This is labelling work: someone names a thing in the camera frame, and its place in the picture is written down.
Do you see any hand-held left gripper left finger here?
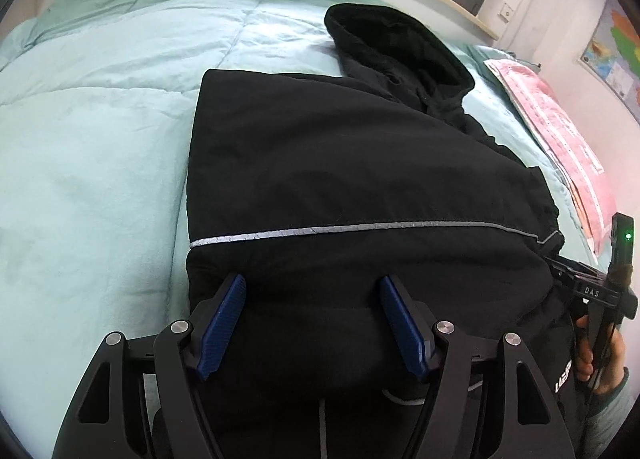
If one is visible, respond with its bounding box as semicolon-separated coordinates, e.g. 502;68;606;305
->
52;273;248;459

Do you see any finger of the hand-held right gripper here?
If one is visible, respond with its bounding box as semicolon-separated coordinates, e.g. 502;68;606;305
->
543;254;594;286

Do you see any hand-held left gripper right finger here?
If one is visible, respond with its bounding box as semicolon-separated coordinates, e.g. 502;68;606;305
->
377;275;576;459

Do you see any black hooded jacket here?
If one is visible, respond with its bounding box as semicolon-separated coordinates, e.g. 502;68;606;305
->
150;3;586;459

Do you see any person's right forearm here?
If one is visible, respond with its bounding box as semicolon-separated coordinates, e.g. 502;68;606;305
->
575;369;640;459

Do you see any person's right hand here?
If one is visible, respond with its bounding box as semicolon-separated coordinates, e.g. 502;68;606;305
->
574;314;628;396

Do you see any pink printed pillow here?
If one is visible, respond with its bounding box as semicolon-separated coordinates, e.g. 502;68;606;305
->
482;58;617;255

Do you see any light green quilt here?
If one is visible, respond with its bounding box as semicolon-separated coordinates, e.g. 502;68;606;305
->
0;0;601;440

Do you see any colourful wall map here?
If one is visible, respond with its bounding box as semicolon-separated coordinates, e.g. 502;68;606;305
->
580;0;640;120

